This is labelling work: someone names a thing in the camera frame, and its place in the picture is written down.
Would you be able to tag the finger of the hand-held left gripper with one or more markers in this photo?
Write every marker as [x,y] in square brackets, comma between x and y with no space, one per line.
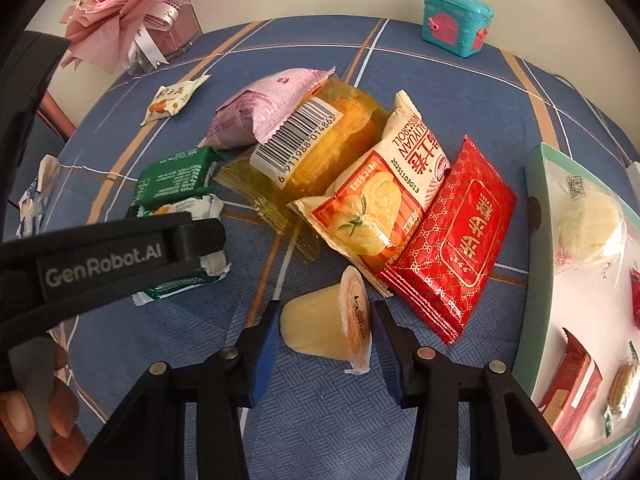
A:
[200,237]

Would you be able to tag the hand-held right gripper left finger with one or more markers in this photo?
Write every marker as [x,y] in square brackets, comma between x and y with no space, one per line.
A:
[265,355]

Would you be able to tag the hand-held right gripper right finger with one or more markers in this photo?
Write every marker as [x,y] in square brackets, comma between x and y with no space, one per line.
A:
[387,355]

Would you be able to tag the white green cracker packet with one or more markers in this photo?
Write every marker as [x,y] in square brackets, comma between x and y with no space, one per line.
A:
[190,277]

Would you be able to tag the jelly cup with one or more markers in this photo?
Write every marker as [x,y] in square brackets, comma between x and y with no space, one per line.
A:
[315,325]

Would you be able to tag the green snack packet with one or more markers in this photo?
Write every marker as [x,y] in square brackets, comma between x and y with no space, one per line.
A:
[170,175]

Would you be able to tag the red patterned snack packet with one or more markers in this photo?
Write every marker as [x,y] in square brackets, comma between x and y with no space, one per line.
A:
[450,245]

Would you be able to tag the pink snack packet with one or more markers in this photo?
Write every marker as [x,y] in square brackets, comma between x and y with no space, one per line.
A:
[250,112]

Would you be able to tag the beige egg roll packet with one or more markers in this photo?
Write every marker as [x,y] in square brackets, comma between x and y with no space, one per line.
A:
[380,195]

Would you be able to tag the teal-edged white box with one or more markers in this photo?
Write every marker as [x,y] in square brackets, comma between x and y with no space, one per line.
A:
[545,310]

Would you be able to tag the yellow cake packet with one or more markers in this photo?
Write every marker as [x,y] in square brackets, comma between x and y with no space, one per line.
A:
[340,135]

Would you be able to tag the red packet with white label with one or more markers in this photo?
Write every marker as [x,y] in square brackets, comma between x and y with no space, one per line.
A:
[572,390]

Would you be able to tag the green-edged pastry packet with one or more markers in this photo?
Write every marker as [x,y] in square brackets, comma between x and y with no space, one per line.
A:
[622,390]

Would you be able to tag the round white bun packet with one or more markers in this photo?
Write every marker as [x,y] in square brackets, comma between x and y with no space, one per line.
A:
[590,225]

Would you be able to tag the red cartoon snack packet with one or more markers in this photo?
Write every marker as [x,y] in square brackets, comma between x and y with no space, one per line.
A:
[636,297]

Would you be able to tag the person's left hand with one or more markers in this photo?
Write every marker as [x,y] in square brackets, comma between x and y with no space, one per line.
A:
[55,410]

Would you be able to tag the blue white crumpled packet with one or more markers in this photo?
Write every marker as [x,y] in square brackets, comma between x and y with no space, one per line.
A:
[35,200]

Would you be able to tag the cream nut candy packet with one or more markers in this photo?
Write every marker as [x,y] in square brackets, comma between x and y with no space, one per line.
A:
[172,100]

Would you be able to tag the reddish brown furniture edge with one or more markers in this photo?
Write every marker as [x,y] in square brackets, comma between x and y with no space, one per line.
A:
[55,115]

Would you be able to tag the clear plastic bouquet box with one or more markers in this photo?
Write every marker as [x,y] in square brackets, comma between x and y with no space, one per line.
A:
[175,30]

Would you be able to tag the pink rose bouquet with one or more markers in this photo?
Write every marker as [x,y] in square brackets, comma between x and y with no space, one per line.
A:
[120,5]

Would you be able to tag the teal toy chest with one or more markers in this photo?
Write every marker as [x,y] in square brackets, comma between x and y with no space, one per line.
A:
[455,22]

